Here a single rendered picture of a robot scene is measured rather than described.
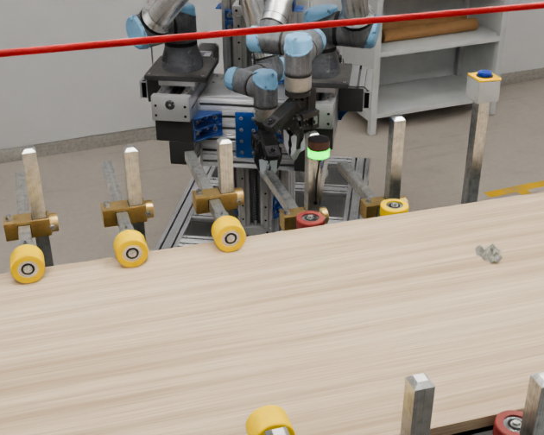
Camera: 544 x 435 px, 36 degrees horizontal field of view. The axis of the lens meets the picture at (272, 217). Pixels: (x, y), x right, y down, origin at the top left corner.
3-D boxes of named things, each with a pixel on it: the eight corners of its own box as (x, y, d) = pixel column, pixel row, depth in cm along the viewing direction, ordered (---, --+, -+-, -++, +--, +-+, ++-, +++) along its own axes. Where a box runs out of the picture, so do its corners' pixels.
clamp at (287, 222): (279, 224, 243) (279, 210, 240) (323, 218, 246) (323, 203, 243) (284, 234, 238) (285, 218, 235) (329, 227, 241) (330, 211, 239)
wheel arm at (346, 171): (336, 172, 274) (337, 160, 272) (345, 171, 274) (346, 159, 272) (389, 236, 237) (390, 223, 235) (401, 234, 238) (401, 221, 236)
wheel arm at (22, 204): (15, 181, 244) (13, 170, 242) (28, 180, 244) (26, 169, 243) (20, 269, 202) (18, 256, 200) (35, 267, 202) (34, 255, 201)
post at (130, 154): (137, 298, 239) (122, 144, 216) (149, 296, 240) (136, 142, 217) (139, 305, 236) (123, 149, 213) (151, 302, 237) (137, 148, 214)
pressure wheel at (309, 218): (291, 247, 236) (292, 211, 231) (318, 242, 238) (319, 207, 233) (300, 261, 230) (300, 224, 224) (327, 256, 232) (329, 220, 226)
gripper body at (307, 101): (319, 129, 237) (320, 89, 231) (295, 136, 232) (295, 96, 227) (302, 121, 242) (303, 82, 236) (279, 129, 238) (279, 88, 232)
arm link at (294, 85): (295, 81, 224) (277, 72, 230) (295, 97, 227) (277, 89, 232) (317, 75, 228) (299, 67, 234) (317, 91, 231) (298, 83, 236)
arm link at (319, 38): (291, 23, 240) (278, 34, 231) (329, 27, 236) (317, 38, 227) (291, 50, 243) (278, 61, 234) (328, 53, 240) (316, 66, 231)
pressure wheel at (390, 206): (374, 242, 239) (376, 206, 233) (382, 229, 245) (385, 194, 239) (401, 248, 236) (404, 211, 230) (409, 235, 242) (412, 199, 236)
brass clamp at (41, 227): (5, 231, 220) (3, 215, 217) (58, 224, 223) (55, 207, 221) (6, 242, 215) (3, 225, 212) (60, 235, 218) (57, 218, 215)
